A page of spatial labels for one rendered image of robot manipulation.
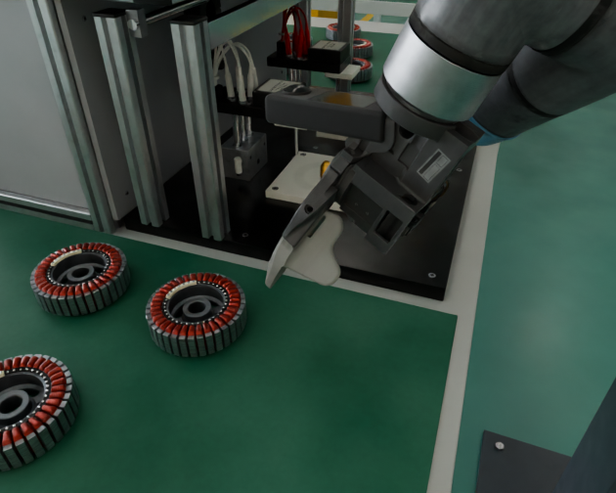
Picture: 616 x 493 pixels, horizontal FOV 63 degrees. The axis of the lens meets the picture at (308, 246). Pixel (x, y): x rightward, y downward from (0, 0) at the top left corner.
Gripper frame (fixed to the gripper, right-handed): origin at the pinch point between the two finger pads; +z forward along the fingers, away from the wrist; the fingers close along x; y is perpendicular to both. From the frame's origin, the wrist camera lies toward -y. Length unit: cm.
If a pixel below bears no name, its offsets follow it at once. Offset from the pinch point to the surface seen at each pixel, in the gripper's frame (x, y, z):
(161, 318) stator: -10.1, -7.5, 13.0
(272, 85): 24.7, -24.5, 3.8
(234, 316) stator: -5.1, -2.0, 10.8
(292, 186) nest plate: 22.2, -13.4, 14.3
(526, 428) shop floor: 68, 57, 66
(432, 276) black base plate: 15.5, 11.6, 5.0
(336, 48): 47, -28, 4
